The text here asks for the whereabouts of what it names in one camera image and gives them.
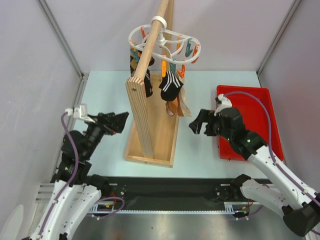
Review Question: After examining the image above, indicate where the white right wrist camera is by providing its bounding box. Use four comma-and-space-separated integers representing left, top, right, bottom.
214, 93, 233, 116

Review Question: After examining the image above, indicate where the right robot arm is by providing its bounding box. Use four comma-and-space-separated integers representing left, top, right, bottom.
189, 107, 320, 237

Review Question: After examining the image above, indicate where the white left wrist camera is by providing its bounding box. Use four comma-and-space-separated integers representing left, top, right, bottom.
65, 103, 96, 123

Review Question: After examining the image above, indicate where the aluminium frame rail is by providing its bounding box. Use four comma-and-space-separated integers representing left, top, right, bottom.
36, 182, 266, 215

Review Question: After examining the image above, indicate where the brown orange sock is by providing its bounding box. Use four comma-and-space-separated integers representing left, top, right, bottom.
165, 87, 192, 117

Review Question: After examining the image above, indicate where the black striped sock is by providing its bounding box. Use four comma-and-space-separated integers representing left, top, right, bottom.
144, 68, 153, 98
159, 70, 184, 102

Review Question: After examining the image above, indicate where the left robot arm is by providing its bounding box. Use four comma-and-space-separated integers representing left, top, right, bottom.
27, 108, 129, 240

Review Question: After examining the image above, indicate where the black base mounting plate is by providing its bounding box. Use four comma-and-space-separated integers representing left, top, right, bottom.
84, 175, 261, 212

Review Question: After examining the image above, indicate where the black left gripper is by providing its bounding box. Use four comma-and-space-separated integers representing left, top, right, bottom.
82, 111, 129, 159

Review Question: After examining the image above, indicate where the red plastic bin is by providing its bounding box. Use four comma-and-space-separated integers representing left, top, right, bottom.
216, 85, 285, 161

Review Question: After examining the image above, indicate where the argyle sock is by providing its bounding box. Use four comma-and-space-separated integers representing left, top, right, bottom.
129, 48, 140, 76

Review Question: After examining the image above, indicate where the wooden rack stand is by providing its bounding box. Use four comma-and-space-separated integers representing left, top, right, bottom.
124, 0, 179, 168

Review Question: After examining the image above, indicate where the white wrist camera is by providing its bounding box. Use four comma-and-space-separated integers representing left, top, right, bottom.
214, 93, 233, 116
65, 103, 96, 123

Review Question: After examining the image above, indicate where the white round clip hanger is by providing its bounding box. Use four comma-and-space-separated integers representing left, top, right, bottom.
128, 16, 202, 76

